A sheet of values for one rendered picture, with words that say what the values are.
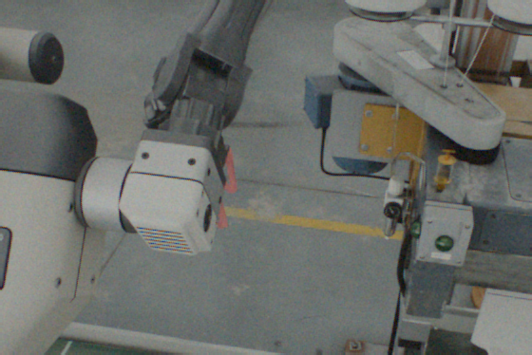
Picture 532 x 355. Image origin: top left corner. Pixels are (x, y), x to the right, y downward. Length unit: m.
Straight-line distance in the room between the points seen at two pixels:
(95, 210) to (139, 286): 2.04
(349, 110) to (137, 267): 1.74
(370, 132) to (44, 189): 0.80
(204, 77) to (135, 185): 0.19
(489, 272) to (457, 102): 0.38
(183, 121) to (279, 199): 2.50
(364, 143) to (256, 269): 1.53
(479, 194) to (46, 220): 0.65
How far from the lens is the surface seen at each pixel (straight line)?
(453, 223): 0.99
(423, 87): 1.17
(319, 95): 1.38
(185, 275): 2.83
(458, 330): 1.76
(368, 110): 1.37
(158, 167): 0.74
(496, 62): 1.46
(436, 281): 1.13
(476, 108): 1.13
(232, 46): 0.86
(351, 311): 2.68
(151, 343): 2.04
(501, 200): 1.05
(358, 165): 1.48
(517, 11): 1.19
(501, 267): 1.32
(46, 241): 0.78
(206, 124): 0.79
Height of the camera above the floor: 1.90
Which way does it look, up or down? 38 degrees down
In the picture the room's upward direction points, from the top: 3 degrees clockwise
